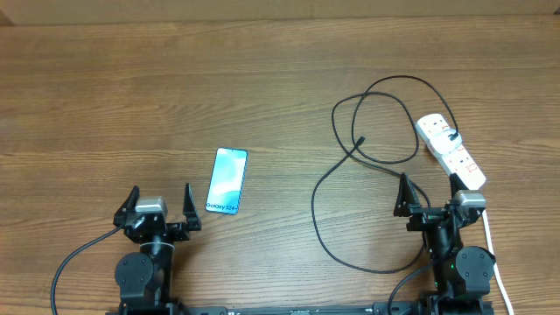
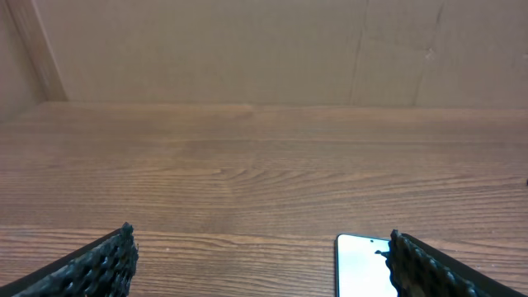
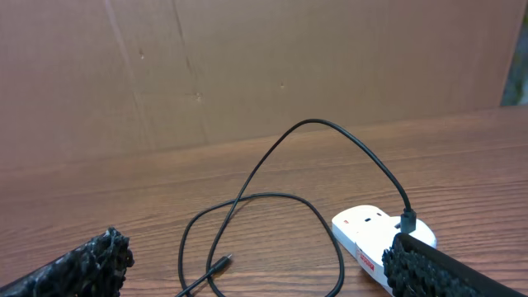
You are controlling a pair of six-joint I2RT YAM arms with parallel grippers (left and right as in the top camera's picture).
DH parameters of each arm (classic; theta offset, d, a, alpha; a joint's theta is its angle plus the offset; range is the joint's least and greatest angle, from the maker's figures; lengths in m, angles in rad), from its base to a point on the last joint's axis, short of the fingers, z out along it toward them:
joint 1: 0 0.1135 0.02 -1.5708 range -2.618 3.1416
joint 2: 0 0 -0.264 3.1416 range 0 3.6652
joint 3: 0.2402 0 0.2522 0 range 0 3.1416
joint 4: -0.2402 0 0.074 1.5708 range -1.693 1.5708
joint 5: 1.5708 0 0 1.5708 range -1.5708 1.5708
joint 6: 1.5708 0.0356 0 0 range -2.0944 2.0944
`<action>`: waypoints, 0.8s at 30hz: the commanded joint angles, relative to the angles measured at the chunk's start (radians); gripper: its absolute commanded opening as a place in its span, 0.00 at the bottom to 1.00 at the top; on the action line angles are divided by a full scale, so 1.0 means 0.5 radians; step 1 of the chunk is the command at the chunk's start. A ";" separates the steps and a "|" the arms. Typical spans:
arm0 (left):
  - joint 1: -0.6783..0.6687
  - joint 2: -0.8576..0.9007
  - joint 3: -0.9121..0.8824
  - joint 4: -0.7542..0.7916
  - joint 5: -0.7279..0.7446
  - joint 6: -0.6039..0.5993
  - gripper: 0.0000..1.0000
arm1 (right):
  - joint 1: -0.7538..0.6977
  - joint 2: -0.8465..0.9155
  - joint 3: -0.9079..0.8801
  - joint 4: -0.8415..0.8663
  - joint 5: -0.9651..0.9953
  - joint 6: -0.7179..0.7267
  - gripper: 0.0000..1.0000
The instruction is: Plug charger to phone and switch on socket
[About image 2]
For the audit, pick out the Samsung Galaxy smartphone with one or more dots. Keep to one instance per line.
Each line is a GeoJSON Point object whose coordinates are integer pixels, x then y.
{"type": "Point", "coordinates": [360, 269]}

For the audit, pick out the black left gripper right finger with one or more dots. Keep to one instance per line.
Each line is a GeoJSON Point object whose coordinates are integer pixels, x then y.
{"type": "Point", "coordinates": [416, 269]}

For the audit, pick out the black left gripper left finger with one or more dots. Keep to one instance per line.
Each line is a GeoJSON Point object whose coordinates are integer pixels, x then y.
{"type": "Point", "coordinates": [103, 268]}

